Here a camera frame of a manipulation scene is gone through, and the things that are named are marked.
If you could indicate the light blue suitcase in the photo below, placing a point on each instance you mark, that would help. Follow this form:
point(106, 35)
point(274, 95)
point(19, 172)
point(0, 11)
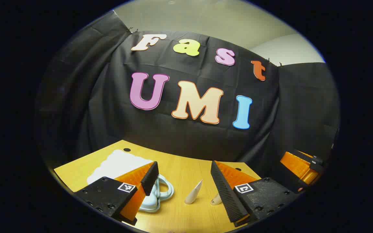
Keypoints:
point(115, 166)

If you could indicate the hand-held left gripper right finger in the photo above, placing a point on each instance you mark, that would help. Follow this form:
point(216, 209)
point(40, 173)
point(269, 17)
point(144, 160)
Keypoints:
point(225, 194)

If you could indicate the white cream tube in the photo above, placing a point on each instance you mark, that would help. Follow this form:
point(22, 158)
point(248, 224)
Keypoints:
point(193, 193)

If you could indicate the white pump bottle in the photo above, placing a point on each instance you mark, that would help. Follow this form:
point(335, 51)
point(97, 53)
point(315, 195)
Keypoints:
point(216, 200)

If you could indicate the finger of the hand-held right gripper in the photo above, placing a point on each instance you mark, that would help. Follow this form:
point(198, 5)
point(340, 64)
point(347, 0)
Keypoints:
point(298, 168)

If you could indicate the black backdrop cloth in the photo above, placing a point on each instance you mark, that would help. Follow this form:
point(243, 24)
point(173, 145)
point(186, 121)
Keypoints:
point(186, 139)

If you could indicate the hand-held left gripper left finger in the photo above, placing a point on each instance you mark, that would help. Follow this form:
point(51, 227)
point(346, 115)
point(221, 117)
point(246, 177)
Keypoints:
point(150, 178)

